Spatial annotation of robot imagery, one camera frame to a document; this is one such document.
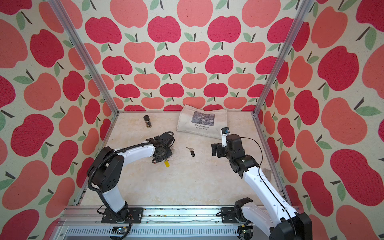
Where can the aluminium frame post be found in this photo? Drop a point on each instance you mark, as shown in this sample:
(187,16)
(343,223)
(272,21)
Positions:
(286,47)
(68,26)

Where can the cream Monet canvas bag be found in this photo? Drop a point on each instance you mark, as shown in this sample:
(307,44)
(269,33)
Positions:
(202,123)

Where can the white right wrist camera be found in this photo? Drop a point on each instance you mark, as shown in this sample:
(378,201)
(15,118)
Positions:
(224,133)

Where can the right rear aluminium frame post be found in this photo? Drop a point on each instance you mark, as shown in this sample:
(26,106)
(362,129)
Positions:
(286,47)

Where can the front aluminium rail base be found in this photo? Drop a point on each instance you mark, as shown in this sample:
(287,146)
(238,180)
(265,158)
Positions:
(156,223)

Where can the key with black head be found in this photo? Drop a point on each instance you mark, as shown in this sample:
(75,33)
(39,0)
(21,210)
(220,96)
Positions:
(191,151)

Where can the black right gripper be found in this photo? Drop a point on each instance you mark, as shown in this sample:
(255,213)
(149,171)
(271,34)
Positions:
(219,148)

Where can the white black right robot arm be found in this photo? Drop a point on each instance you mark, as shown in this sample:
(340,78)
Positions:
(279,220)

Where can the left rear aluminium frame post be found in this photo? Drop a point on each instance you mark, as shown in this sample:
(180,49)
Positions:
(68,26)

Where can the yellow key tag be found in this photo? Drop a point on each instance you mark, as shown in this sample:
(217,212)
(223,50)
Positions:
(166,163)

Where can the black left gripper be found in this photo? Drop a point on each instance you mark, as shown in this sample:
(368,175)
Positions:
(170,153)

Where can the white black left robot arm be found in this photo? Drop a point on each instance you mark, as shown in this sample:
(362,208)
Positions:
(105,172)

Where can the small dark spice jar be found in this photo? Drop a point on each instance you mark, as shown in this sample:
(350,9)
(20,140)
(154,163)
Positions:
(147,121)

